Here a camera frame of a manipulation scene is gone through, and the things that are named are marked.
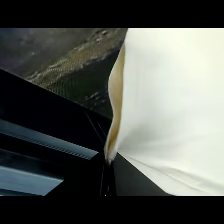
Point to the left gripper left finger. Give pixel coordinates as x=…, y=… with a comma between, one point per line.
x=86, y=176

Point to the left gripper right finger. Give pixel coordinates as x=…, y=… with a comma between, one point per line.
x=133, y=181

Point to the pale yellow garment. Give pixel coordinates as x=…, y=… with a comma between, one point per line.
x=173, y=106

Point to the silver frame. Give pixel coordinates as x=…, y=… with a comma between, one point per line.
x=36, y=143

